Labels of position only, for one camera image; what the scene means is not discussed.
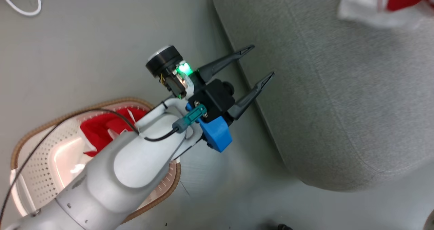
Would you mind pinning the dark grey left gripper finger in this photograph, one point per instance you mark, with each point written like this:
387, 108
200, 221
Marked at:
220, 63
249, 96

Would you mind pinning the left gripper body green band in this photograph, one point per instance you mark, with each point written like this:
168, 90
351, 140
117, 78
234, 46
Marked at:
166, 62

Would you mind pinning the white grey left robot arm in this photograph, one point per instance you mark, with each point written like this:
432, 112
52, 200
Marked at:
135, 162

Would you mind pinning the white laundry basket brown rim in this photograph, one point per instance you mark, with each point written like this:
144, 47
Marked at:
37, 162

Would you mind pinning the grey fabric sofa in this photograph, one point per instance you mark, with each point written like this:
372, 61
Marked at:
339, 98

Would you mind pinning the red white garment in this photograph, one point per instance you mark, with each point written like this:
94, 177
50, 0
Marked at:
373, 6
98, 130

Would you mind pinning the small black object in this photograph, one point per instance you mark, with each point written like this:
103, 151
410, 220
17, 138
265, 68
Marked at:
284, 227

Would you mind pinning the dark rounded object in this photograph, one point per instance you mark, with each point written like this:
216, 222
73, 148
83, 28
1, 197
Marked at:
430, 222

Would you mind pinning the black wrist camera blue mount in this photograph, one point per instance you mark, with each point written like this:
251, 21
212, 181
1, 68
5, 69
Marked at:
215, 101

